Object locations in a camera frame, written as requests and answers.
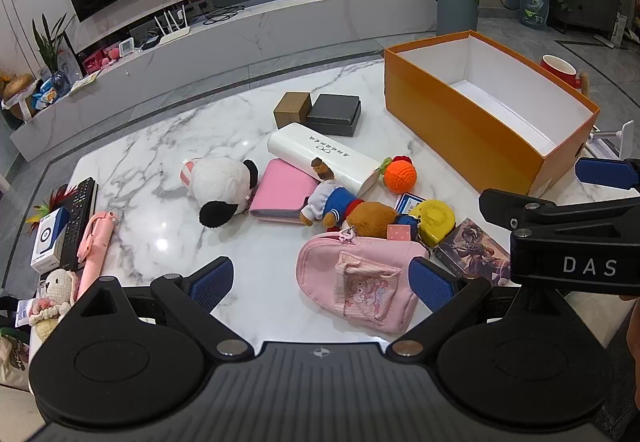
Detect pink selfie stick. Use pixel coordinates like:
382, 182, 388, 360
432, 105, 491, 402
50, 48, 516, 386
76, 211, 117, 303

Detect white oblong case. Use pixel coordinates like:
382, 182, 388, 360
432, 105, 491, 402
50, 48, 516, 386
266, 123, 383, 197

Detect black gift box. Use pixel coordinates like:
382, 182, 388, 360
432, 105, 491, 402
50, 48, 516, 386
306, 94, 362, 137

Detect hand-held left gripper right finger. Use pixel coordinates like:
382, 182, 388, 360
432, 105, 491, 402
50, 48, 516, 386
386, 258, 573, 359

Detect white crochet bear doll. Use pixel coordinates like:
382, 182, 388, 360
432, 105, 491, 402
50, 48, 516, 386
27, 268, 78, 343

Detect small brown cardboard box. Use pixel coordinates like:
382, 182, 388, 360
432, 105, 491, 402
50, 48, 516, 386
273, 92, 312, 130

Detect white router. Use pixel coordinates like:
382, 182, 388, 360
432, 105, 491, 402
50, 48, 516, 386
152, 4, 193, 45

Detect black remote control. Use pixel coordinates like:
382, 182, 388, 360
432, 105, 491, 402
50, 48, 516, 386
57, 177, 98, 273

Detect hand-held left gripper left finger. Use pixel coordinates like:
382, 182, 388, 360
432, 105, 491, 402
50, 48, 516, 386
62, 256, 254, 359

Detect white and blue box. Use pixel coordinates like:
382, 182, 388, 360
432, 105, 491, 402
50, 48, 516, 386
30, 207, 70, 273

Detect grey trash bin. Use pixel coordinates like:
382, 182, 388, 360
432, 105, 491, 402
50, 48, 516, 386
432, 0, 483, 37

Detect snack bags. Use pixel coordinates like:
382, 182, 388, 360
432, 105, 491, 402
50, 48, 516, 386
32, 72, 71, 110

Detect sailor teddy bear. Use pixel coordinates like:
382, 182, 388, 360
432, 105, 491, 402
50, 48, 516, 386
299, 157, 417, 243

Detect brown mushroom ornament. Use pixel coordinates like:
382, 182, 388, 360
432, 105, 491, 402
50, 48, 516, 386
1, 74, 37, 123

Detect pink wallet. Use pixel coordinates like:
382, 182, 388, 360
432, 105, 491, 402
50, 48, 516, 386
248, 158, 321, 224

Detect black cables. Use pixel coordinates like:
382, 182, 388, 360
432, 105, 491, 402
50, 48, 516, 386
202, 4, 246, 25

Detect colourful feathers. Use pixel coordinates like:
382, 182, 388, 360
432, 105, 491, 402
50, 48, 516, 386
25, 184, 76, 223

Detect white marble television console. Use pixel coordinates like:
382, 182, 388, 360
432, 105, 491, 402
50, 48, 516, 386
9, 0, 438, 163

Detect white and black plush dog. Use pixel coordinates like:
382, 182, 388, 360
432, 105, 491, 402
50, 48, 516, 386
180, 157, 260, 229

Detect red cup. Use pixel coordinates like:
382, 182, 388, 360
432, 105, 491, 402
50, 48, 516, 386
539, 54, 580, 90

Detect pink toys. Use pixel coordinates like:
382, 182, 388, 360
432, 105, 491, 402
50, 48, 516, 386
82, 44, 122, 72

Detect orange cardboard box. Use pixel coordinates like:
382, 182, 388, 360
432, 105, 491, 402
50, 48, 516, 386
384, 30, 601, 196

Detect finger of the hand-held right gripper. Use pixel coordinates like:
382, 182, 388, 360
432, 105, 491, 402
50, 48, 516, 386
478, 188, 640, 230
574, 157, 640, 193

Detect printed tote bag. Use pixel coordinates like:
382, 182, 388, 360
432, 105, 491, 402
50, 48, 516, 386
0, 327, 31, 393

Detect white standing board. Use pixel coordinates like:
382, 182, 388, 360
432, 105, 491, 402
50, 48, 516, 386
607, 14, 631, 47

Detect small green potted plant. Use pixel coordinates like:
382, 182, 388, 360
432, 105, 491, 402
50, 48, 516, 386
31, 12, 78, 77

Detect orange crochet fruit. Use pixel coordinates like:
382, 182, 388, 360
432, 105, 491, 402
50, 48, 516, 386
378, 155, 418, 195

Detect yellow tape measure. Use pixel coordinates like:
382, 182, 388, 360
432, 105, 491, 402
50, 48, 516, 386
410, 198, 456, 250

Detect pink pouch bag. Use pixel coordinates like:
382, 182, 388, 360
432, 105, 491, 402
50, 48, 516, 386
295, 229, 431, 334

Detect printed card box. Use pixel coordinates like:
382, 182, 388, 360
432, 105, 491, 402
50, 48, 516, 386
434, 218, 513, 285

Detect blue and white card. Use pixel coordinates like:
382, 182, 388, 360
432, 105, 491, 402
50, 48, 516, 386
394, 192, 426, 215

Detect white metal stand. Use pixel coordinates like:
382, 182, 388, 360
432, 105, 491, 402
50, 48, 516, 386
587, 120, 636, 157

